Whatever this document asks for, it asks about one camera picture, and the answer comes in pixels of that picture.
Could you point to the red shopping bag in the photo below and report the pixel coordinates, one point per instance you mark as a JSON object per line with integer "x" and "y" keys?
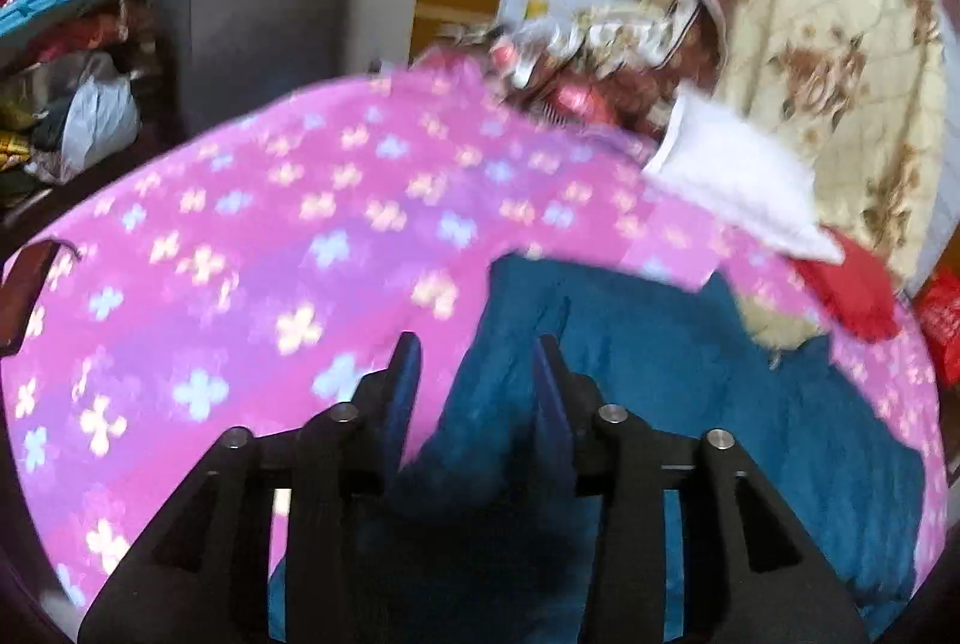
{"x": 941, "y": 322}

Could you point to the white folded cloth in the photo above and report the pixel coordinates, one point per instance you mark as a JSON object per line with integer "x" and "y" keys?
{"x": 735, "y": 179}

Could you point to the pink floral bed sheet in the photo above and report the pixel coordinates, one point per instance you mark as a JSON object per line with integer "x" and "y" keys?
{"x": 262, "y": 239}

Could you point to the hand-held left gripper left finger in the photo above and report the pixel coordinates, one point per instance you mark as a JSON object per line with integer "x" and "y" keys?
{"x": 405, "y": 404}

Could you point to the white plastic bag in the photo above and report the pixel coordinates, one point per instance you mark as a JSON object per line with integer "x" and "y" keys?
{"x": 97, "y": 119}

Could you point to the teal puffer jacket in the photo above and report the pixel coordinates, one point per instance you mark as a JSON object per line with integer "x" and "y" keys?
{"x": 675, "y": 389}

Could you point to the red ruffled cushion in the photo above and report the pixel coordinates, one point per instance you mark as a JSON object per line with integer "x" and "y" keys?
{"x": 855, "y": 292}

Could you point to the brown bed corner post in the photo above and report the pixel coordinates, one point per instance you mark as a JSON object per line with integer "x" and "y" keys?
{"x": 26, "y": 292}

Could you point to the cream floral quilt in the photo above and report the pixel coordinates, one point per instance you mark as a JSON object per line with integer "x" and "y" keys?
{"x": 825, "y": 14}

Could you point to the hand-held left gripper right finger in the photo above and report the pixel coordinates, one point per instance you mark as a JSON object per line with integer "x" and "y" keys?
{"x": 555, "y": 404}

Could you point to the brown floral blanket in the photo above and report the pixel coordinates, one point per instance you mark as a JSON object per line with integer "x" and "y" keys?
{"x": 615, "y": 82}

